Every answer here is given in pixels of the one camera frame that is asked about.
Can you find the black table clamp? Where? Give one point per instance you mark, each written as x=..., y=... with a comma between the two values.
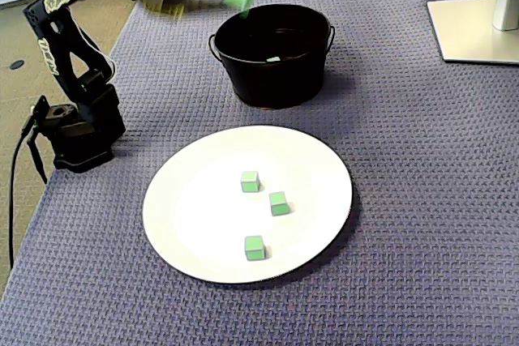
x=38, y=163

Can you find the black floor disc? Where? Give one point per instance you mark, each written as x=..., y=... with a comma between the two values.
x=17, y=65

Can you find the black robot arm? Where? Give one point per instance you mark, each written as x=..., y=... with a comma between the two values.
x=48, y=56

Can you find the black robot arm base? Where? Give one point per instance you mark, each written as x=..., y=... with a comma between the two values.
x=81, y=151

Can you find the black metal bucket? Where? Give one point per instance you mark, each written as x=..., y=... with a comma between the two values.
x=292, y=82

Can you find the white monitor stand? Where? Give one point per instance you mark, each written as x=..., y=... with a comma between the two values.
x=466, y=30

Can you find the white round plate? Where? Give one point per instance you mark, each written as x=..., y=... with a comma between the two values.
x=227, y=257

